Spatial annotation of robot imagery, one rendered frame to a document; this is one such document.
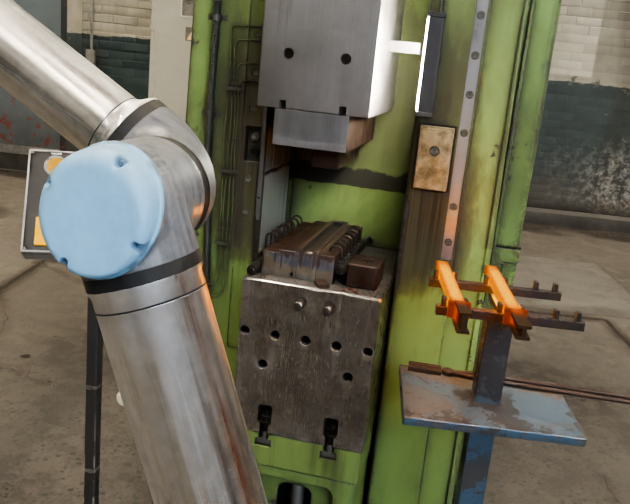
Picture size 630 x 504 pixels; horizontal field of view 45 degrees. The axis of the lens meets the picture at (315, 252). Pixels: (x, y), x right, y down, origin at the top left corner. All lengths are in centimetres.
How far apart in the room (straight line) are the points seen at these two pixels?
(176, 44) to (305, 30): 547
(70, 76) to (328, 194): 169
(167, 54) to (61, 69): 656
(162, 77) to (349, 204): 513
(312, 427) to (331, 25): 107
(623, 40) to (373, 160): 602
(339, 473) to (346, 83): 106
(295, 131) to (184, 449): 136
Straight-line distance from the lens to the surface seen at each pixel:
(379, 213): 247
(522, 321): 156
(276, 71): 201
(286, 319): 204
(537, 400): 192
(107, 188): 69
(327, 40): 197
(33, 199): 208
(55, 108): 89
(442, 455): 235
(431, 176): 207
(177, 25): 742
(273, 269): 208
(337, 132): 197
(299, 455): 220
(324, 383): 208
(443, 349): 221
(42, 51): 91
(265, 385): 213
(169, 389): 73
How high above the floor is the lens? 151
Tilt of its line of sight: 15 degrees down
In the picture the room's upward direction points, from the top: 6 degrees clockwise
